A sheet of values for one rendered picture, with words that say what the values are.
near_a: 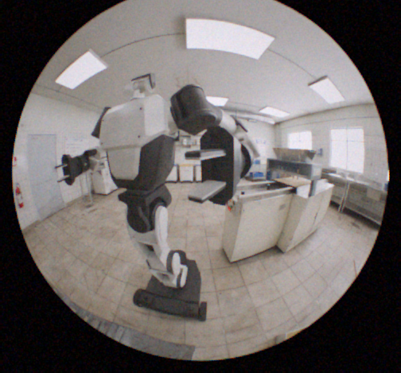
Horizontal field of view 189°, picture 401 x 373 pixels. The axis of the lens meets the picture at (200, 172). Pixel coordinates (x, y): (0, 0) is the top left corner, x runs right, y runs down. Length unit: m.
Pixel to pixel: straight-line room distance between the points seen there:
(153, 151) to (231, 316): 1.30
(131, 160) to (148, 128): 0.10
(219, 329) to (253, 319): 0.28
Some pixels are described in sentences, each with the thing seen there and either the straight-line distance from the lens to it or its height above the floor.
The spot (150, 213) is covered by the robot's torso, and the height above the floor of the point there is 1.01.
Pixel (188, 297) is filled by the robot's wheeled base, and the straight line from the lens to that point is 1.10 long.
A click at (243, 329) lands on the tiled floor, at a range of 1.27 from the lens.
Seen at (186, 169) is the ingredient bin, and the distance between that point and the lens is 4.43.
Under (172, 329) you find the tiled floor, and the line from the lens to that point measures 1.24.
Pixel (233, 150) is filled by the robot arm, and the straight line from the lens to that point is 0.16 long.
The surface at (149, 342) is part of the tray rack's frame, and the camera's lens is 1.13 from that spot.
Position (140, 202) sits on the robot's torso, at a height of 1.07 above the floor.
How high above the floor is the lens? 1.22
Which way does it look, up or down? 10 degrees down
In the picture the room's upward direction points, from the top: straight up
